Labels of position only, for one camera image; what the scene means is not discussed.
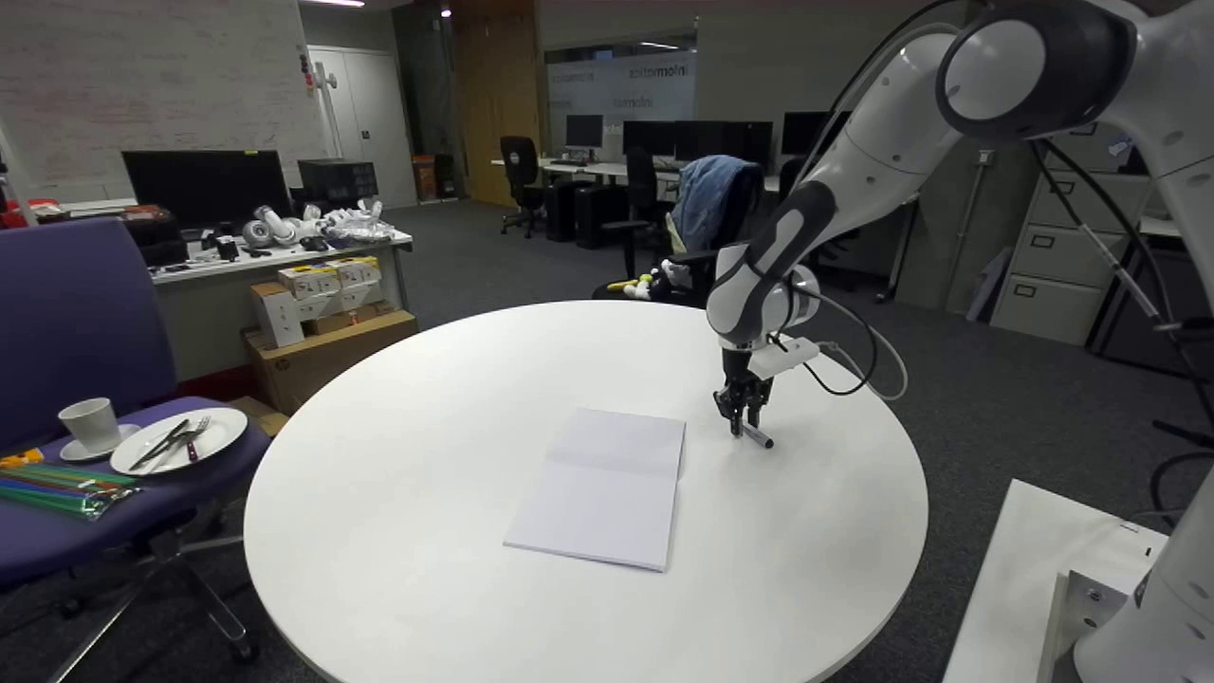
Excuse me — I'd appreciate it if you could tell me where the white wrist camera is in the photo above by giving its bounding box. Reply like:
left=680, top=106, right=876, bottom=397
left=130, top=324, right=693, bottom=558
left=747, top=334, right=816, bottom=383

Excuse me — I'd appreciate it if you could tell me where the white plastic bag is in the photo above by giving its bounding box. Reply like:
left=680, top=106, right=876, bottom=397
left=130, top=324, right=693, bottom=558
left=240, top=200, right=327, bottom=253
left=317, top=199, right=398, bottom=248

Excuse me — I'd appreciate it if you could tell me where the blue jacket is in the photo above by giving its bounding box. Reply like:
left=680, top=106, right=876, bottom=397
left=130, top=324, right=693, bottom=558
left=666, top=151, right=768, bottom=267

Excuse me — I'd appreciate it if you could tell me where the white saucer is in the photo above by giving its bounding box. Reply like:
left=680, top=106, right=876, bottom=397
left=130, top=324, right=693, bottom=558
left=56, top=422, right=143, bottom=468

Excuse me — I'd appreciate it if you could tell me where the white plate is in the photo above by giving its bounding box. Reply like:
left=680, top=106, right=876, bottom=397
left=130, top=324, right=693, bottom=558
left=107, top=401, right=255, bottom=477

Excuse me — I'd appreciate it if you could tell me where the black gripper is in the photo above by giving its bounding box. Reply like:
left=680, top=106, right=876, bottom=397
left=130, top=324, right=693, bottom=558
left=711, top=344, right=779, bottom=440

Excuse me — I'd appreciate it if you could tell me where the wooden crate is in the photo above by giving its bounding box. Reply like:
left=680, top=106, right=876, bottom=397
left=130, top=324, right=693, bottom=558
left=243, top=306, right=421, bottom=416

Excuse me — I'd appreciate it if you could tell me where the white robot mounting platform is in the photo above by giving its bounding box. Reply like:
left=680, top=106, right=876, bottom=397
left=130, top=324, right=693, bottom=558
left=940, top=474, right=1171, bottom=683

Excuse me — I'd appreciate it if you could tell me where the green packet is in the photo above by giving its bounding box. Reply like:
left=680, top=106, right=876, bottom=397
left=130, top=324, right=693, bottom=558
left=0, top=459, right=143, bottom=524

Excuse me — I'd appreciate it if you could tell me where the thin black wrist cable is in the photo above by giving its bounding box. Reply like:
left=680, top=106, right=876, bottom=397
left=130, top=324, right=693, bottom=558
left=770, top=280, right=913, bottom=407

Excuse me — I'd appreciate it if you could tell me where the black office chair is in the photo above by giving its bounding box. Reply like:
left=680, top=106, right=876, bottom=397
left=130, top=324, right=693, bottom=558
left=498, top=134, right=549, bottom=243

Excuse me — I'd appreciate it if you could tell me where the purple upholstered chair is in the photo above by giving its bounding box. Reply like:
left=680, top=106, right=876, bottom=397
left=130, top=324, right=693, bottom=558
left=0, top=216, right=276, bottom=683

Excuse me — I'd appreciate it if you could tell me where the row of background monitors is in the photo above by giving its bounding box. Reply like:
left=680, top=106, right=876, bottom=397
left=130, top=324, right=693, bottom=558
left=563, top=111, right=779, bottom=172

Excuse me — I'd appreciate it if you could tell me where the dark metal cutlery piece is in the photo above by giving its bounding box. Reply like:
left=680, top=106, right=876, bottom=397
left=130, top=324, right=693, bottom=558
left=173, top=416, right=214, bottom=468
left=125, top=416, right=193, bottom=474

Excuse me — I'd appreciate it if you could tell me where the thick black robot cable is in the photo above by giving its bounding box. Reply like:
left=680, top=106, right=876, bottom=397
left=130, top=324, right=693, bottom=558
left=1026, top=137, right=1214, bottom=428

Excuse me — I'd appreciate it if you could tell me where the grey filing cabinet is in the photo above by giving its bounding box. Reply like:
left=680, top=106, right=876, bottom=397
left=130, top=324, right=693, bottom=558
left=988, top=134, right=1186, bottom=354

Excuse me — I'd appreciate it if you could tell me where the small cardboard box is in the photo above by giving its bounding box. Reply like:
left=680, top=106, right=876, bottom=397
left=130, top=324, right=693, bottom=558
left=248, top=277, right=306, bottom=354

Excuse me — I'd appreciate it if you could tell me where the black box on desk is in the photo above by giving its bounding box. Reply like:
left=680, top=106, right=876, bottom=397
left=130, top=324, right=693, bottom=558
left=120, top=204, right=193, bottom=269

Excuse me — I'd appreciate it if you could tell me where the white office desk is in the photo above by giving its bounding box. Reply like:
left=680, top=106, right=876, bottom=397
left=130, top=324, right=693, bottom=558
left=148, top=229, right=417, bottom=383

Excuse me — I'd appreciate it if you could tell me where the small black monitor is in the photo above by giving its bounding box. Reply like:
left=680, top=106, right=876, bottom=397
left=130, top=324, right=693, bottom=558
left=296, top=156, right=379, bottom=216

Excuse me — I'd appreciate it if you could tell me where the large black monitor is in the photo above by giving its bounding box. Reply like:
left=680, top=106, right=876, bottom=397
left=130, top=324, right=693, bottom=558
left=120, top=147, right=292, bottom=231

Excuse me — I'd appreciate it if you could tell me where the white cup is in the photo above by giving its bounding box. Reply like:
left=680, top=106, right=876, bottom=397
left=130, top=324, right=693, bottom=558
left=52, top=396, right=125, bottom=453

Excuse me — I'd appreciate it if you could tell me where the clear plastic container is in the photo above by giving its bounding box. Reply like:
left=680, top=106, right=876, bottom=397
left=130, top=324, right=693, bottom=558
left=330, top=249, right=386, bottom=316
left=276, top=258, right=341, bottom=324

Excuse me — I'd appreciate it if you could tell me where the white door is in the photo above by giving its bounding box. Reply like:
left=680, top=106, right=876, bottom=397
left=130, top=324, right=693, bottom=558
left=303, top=42, right=421, bottom=213

